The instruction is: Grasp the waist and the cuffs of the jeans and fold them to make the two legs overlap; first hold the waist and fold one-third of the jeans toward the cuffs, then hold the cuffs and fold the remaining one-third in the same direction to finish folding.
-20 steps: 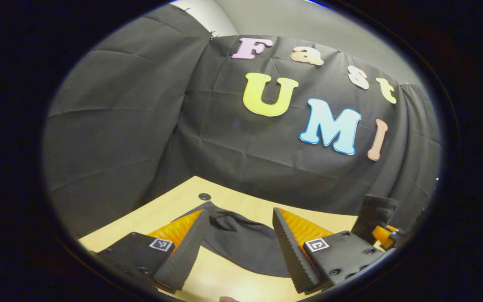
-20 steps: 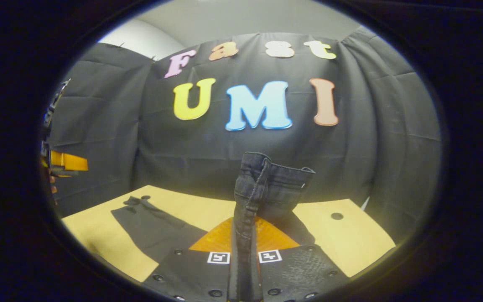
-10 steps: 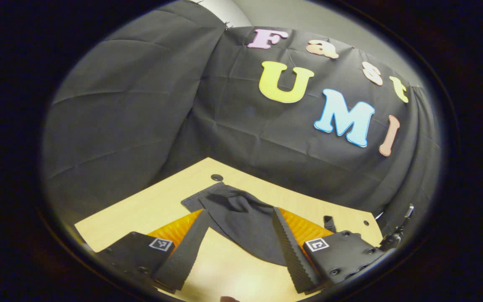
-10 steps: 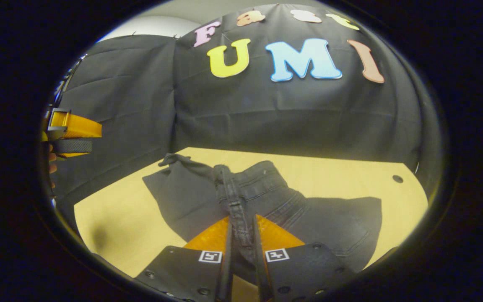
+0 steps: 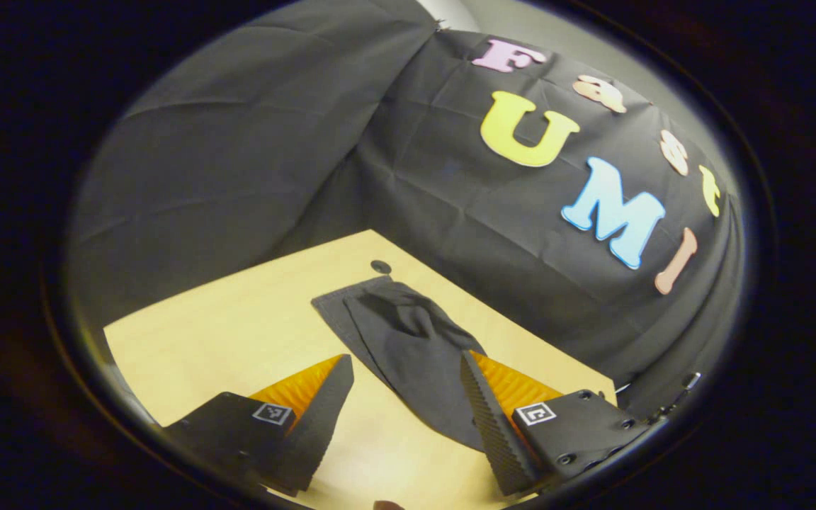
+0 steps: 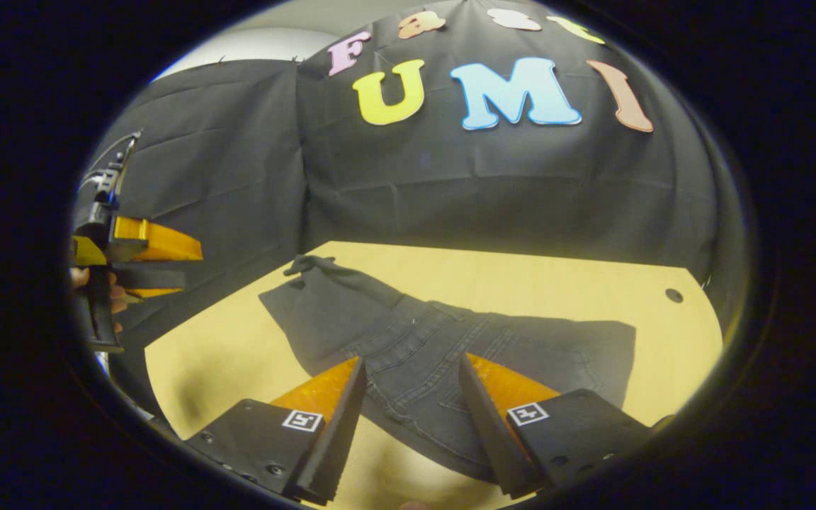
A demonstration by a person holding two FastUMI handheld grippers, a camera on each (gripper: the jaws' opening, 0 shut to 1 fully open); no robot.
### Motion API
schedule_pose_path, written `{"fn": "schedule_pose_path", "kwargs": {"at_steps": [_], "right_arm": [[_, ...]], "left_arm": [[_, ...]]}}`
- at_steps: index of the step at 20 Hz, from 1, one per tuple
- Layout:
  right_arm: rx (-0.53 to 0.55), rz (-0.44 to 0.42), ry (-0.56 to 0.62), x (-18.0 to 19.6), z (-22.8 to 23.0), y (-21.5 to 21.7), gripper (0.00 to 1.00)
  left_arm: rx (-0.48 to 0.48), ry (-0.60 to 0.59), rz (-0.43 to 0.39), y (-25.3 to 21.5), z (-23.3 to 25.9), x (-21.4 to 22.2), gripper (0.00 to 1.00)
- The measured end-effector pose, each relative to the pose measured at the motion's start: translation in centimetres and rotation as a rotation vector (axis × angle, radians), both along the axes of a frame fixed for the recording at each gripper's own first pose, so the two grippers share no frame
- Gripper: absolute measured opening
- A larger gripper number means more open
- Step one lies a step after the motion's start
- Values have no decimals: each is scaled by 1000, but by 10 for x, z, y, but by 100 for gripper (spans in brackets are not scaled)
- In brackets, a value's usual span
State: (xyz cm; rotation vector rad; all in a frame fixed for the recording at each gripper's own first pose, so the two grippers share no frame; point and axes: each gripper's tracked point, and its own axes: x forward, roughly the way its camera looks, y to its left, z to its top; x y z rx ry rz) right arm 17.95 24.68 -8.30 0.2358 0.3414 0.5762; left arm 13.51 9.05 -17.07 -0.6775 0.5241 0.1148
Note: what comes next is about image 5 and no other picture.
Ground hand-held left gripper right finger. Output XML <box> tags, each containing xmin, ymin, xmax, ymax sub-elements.
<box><xmin>459</xmin><ymin>349</ymin><xmax>654</xmax><ymax>497</ymax></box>

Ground black backdrop cloth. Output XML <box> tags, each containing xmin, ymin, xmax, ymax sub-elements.
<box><xmin>67</xmin><ymin>0</ymin><xmax>746</xmax><ymax>420</ymax></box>

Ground dark grey jeans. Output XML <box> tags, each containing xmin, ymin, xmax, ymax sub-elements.
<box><xmin>310</xmin><ymin>276</ymin><xmax>516</xmax><ymax>454</ymax></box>

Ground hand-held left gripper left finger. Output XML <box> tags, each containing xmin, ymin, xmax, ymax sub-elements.
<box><xmin>162</xmin><ymin>353</ymin><xmax>355</xmax><ymax>497</ymax></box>

